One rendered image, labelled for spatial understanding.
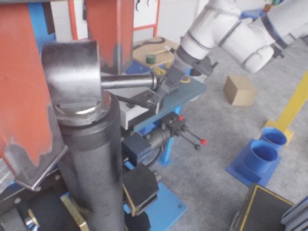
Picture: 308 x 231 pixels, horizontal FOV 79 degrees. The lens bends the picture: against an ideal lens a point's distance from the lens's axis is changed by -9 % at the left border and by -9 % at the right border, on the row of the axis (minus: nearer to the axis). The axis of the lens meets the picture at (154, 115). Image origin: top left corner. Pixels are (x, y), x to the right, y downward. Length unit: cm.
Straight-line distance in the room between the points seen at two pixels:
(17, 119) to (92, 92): 18
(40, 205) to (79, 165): 43
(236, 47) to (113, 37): 33
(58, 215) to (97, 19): 73
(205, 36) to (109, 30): 26
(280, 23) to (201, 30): 23
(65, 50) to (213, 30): 36
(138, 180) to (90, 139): 50
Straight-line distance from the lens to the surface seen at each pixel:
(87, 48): 46
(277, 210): 200
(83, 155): 55
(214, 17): 56
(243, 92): 335
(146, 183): 95
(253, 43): 56
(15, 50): 31
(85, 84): 45
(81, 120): 50
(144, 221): 138
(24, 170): 39
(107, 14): 58
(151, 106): 76
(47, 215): 94
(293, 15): 67
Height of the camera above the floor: 182
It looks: 40 degrees down
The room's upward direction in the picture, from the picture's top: 7 degrees clockwise
